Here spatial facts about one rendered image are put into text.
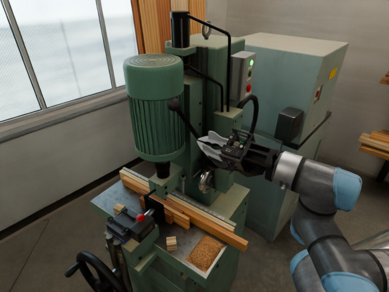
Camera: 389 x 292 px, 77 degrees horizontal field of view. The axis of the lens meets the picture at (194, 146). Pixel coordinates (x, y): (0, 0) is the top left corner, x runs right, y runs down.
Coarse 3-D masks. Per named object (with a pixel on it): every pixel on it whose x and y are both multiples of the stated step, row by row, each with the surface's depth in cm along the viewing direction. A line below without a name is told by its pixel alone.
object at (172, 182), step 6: (174, 168) 98; (180, 168) 98; (174, 174) 95; (180, 174) 98; (150, 180) 92; (156, 180) 92; (162, 180) 92; (168, 180) 93; (174, 180) 96; (180, 180) 100; (150, 186) 94; (156, 186) 92; (162, 186) 90; (168, 186) 94; (174, 186) 97; (156, 192) 94; (162, 192) 91; (168, 192) 95; (162, 198) 93
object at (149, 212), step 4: (148, 200) 94; (152, 200) 94; (148, 204) 96; (152, 204) 94; (156, 204) 92; (160, 204) 92; (148, 208) 97; (152, 208) 95; (156, 208) 93; (160, 208) 92; (148, 212) 93; (152, 212) 94; (156, 212) 95; (160, 212) 93; (152, 216) 98; (156, 216) 96; (160, 216) 94; (164, 216) 95; (160, 220) 96; (164, 220) 96
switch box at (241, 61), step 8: (232, 56) 85; (240, 56) 85; (248, 56) 85; (232, 64) 87; (240, 64) 85; (248, 64) 87; (232, 72) 88; (240, 72) 86; (232, 80) 89; (240, 80) 88; (248, 80) 91; (232, 88) 91; (240, 88) 89; (232, 96) 92; (240, 96) 91
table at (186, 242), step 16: (112, 192) 111; (128, 192) 111; (96, 208) 106; (112, 208) 103; (160, 224) 96; (176, 224) 96; (192, 224) 96; (160, 240) 90; (176, 240) 90; (192, 240) 90; (160, 256) 90; (176, 256) 85; (224, 256) 89; (192, 272) 81; (208, 272) 80
